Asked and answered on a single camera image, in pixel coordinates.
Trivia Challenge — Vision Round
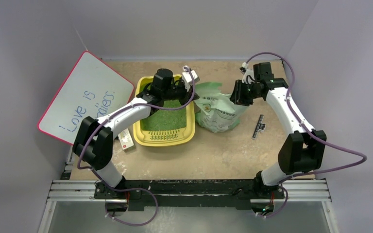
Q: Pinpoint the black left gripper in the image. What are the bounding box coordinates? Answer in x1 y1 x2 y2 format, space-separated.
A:
162 79 199 107

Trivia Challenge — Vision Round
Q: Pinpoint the green cat litter bag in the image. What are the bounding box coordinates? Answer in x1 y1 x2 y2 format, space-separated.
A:
194 82 248 133

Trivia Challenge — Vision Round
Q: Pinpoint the yellow litter box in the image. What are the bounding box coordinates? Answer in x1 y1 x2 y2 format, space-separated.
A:
133 75 196 147

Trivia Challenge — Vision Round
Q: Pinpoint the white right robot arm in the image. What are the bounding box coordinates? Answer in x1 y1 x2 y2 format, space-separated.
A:
230 62 327 198

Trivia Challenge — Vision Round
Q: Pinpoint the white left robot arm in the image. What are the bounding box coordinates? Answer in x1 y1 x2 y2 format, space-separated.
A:
72 66 199 199

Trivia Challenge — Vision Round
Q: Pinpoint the small white red box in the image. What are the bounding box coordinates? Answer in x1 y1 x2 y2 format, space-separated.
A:
118 129 135 151

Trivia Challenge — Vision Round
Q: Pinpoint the black ruler strip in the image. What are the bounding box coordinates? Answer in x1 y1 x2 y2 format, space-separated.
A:
252 114 266 140

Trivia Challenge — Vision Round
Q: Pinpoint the pink framed whiteboard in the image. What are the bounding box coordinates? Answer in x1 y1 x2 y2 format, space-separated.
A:
37 51 135 145

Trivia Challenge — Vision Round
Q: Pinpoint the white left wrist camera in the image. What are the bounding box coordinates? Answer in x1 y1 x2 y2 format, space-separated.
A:
182 66 200 86

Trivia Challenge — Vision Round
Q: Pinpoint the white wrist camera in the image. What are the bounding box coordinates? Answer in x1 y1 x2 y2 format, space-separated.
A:
239 62 256 84
182 66 200 86

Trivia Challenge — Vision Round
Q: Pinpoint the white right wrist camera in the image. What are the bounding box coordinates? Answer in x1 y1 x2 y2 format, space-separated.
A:
239 62 256 84

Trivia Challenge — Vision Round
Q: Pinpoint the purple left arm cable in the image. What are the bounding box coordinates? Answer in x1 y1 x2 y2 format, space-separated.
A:
77 66 197 193

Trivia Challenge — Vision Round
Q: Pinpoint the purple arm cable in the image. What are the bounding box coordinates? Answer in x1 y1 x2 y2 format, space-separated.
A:
245 52 367 184
77 66 197 193

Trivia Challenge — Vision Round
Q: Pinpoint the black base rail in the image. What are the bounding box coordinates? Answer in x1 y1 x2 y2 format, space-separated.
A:
94 177 285 213

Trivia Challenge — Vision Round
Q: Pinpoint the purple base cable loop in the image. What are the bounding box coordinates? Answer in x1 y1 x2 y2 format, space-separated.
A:
104 187 159 227

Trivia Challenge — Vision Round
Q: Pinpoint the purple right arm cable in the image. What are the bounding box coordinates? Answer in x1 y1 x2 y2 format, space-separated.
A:
245 52 367 184

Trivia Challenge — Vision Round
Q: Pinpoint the aluminium frame rail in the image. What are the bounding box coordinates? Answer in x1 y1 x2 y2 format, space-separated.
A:
47 179 332 202

